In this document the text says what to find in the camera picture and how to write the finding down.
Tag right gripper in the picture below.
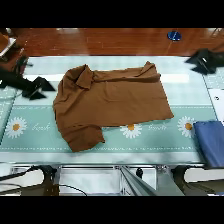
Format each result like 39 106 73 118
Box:
184 48 220 76

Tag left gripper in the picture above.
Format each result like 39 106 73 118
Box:
20 76 57 101

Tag brown T-shirt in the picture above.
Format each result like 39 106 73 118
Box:
52 60 175 153

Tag blue round disc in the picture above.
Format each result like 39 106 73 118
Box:
166 30 183 42

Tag blue garment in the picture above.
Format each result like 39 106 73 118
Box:
192 119 224 169

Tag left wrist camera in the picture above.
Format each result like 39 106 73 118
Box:
13 54 30 76

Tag black cable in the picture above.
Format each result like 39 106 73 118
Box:
57 183 89 197
0 165 43 183

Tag silver frame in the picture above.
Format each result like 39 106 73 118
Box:
0 161 224 197

